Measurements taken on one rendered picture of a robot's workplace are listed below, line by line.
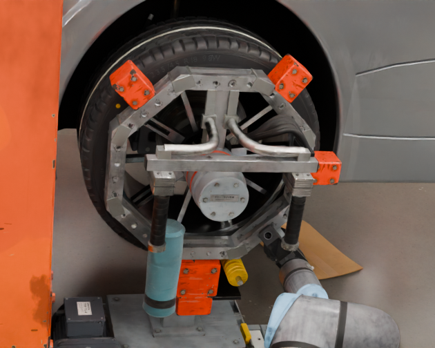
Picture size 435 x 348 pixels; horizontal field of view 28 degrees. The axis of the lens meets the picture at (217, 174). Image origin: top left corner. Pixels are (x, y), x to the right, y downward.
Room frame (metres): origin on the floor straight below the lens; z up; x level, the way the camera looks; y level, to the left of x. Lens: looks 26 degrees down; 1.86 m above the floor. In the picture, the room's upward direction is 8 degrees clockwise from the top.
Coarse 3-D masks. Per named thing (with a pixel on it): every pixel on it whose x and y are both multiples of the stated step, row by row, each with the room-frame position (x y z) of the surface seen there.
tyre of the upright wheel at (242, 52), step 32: (160, 32) 2.22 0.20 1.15; (192, 32) 2.18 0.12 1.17; (224, 32) 2.20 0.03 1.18; (160, 64) 2.07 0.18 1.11; (192, 64) 2.10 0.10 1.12; (224, 64) 2.12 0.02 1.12; (256, 64) 2.14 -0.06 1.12; (96, 96) 2.10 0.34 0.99; (96, 128) 2.03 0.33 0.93; (96, 160) 2.03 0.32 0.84; (96, 192) 2.04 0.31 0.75
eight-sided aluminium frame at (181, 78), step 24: (168, 72) 2.05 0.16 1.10; (192, 72) 2.03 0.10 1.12; (216, 72) 2.07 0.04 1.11; (240, 72) 2.09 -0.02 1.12; (168, 96) 2.00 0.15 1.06; (264, 96) 2.07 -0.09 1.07; (120, 120) 1.99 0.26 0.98; (144, 120) 1.98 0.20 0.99; (120, 144) 1.96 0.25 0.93; (312, 144) 2.10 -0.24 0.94; (120, 168) 1.97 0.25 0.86; (120, 192) 1.97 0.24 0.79; (288, 192) 2.14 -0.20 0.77; (120, 216) 1.97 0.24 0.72; (264, 216) 2.12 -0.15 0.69; (144, 240) 1.99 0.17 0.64; (192, 240) 2.07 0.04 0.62; (216, 240) 2.09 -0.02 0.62; (240, 240) 2.07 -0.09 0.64
